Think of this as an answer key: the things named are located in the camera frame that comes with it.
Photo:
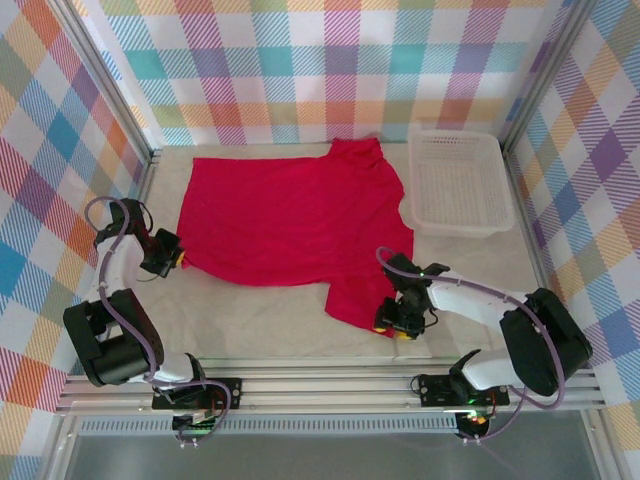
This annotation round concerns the red t-shirt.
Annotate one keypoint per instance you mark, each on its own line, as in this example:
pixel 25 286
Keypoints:
pixel 290 225

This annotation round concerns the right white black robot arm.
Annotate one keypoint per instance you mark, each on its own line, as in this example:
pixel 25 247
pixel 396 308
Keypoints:
pixel 470 300

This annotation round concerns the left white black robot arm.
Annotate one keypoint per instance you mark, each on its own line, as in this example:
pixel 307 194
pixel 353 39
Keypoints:
pixel 117 270

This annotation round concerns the right orange controller board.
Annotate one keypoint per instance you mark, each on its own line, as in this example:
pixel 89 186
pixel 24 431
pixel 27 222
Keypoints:
pixel 477 421

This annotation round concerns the white plastic slotted basket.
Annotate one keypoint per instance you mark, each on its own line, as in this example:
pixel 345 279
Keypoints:
pixel 457 185

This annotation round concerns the grey metal sheet panel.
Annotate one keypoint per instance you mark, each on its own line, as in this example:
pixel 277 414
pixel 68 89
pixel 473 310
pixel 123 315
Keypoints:
pixel 325 457

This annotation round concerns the left green controller board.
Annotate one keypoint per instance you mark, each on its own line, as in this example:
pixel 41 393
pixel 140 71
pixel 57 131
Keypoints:
pixel 200 422

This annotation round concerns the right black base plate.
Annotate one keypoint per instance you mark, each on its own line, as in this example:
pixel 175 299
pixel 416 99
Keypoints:
pixel 435 390

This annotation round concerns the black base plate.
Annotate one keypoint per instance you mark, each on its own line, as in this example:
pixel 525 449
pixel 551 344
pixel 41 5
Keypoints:
pixel 227 386
pixel 435 390

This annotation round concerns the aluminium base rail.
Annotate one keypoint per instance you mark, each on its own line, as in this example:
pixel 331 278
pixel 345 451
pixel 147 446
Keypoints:
pixel 325 390

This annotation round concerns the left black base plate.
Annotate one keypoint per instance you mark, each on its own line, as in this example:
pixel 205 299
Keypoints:
pixel 227 386

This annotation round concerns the right aluminium side rail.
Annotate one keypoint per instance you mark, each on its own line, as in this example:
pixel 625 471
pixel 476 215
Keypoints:
pixel 535 250

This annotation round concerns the left aluminium frame post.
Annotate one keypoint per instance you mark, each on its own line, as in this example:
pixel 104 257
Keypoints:
pixel 107 82

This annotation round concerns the aluminium frame post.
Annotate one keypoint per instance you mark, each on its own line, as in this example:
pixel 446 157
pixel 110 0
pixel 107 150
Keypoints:
pixel 542 75
pixel 107 82

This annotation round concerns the right aluminium frame post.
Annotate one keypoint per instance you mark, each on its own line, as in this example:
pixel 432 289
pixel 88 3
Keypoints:
pixel 542 75

